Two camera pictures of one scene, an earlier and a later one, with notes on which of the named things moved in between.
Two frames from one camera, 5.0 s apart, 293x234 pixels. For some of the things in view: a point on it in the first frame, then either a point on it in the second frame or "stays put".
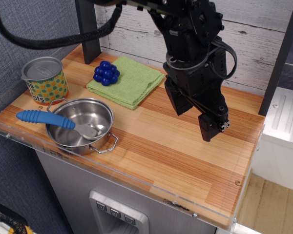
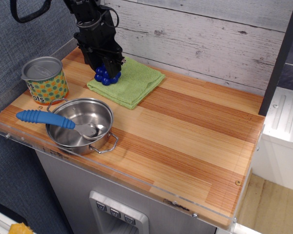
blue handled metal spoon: [90, 131] stays put
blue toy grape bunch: [106, 73] stays put
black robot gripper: [201, 89] to [96, 37]
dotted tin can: [46, 80] stays put
